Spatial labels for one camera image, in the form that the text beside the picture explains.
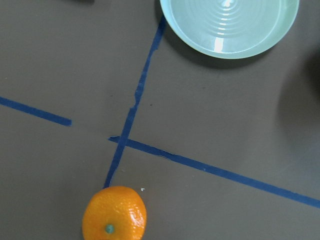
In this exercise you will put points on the orange fruit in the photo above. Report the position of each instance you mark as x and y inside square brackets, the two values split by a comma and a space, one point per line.
[115, 213]

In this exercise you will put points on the light green plate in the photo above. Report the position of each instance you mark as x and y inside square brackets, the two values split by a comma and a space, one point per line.
[230, 29]

